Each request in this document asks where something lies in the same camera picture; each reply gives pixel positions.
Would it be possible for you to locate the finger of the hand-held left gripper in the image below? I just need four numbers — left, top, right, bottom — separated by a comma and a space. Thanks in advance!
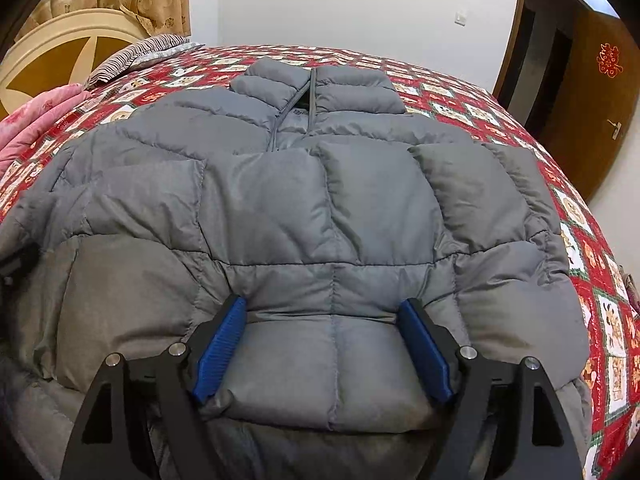
0, 242, 42, 286

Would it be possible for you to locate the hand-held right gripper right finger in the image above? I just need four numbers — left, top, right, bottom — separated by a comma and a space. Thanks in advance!
397, 297, 586, 480

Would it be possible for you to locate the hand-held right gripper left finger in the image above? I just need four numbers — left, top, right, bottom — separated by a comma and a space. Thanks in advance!
60, 294, 248, 480

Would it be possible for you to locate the grey puffer jacket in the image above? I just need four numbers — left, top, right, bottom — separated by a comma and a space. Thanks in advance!
0, 56, 596, 480

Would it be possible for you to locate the pink quilt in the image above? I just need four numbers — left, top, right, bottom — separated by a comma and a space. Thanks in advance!
0, 84, 93, 176

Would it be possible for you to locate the red printed blanket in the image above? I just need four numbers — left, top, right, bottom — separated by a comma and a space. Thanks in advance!
0, 44, 640, 480

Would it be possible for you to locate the cream wooden headboard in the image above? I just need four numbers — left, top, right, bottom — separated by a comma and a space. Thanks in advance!
0, 8, 148, 121

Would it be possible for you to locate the striped pillow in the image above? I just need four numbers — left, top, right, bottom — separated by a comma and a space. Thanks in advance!
87, 34, 203, 85

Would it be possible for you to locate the brown wooden door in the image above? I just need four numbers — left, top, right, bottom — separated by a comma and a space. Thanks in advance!
522, 7, 640, 201

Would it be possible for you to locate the red paper door decoration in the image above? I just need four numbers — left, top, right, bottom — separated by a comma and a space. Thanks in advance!
592, 44, 621, 77

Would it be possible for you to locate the dark wooden door frame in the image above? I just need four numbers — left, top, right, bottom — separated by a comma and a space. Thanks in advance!
492, 0, 621, 126

